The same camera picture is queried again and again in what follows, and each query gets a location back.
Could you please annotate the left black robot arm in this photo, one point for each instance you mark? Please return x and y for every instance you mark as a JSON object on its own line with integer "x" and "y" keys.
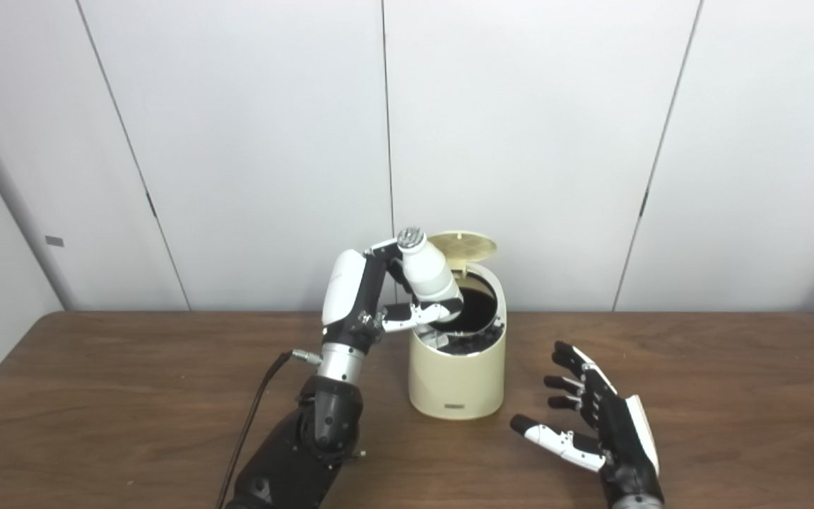
{"x": 315, "y": 431}

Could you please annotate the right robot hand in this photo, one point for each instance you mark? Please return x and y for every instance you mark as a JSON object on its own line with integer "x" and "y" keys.
{"x": 619, "y": 431}

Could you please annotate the small grey wall label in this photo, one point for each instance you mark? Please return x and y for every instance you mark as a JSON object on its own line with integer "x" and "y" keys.
{"x": 54, "y": 240}

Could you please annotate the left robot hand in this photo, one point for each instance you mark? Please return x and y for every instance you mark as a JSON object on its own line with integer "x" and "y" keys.
{"x": 347, "y": 290}

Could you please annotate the small white plastic bottle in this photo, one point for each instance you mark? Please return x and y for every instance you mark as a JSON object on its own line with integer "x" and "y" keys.
{"x": 432, "y": 276}

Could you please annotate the cream-colored lidded bin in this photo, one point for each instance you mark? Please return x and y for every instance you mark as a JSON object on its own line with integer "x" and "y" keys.
{"x": 456, "y": 375}

